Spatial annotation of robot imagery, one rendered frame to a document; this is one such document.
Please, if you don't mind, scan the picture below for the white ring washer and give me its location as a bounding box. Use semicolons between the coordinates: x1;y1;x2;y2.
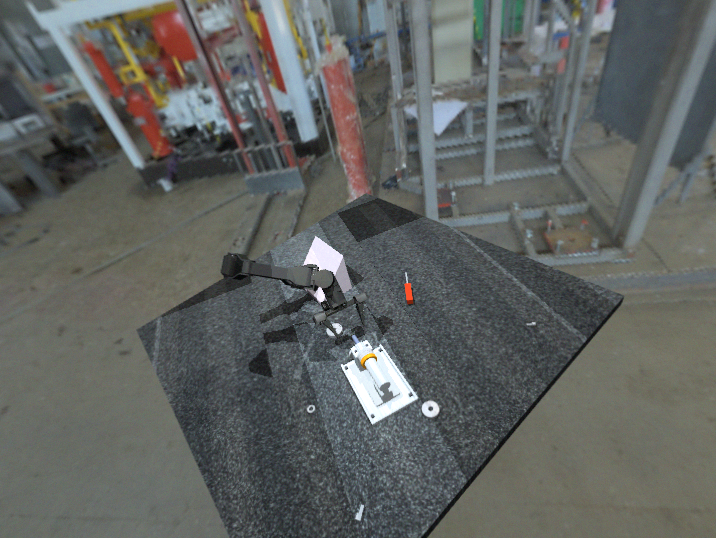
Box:
422;401;439;419

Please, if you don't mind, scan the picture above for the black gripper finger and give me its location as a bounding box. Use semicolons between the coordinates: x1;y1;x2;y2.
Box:
320;319;339;339
355;302;366;326

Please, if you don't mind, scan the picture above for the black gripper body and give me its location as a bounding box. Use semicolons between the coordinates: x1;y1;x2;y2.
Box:
313;285;369;324

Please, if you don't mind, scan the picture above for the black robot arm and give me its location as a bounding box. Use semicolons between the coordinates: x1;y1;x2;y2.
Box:
221;252;339;292

